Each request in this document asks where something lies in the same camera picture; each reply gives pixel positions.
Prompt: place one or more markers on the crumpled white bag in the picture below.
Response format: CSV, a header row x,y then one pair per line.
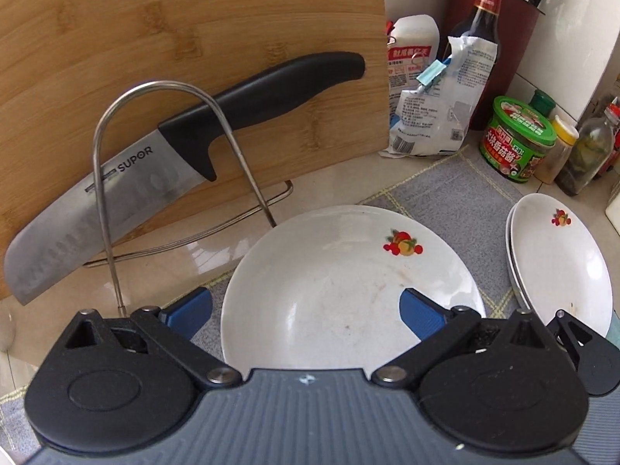
x,y
445,116

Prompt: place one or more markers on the green lid jar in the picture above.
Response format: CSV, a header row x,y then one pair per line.
x,y
516,145

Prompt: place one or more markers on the green capped bottle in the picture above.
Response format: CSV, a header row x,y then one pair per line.
x,y
541,101

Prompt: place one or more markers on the white red print bag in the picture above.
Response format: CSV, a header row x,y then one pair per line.
x,y
411,38

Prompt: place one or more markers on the grey blue checkered towel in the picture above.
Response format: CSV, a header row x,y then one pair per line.
x,y
436,189

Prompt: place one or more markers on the bamboo cutting board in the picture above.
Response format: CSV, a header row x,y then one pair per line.
x,y
145,19

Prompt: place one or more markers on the white object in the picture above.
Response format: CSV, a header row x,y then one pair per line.
x,y
614,213

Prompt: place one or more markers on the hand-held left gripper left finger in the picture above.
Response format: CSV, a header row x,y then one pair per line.
x,y
186,312

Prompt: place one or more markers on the clear glass bottle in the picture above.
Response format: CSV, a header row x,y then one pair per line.
x,y
586,155

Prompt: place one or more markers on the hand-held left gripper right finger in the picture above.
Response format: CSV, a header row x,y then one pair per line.
x,y
419,312

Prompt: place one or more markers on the dark red knife block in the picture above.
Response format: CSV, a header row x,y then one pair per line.
x,y
520,58

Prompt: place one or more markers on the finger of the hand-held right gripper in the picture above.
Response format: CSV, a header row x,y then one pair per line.
x,y
566,329

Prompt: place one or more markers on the dark soy sauce bottle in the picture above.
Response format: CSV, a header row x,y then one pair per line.
x,y
477,38

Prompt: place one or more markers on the yellow capped spice bottle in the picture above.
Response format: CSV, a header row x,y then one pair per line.
x,y
557,155

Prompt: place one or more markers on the blue binder clip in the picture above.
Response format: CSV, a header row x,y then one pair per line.
x,y
433,73

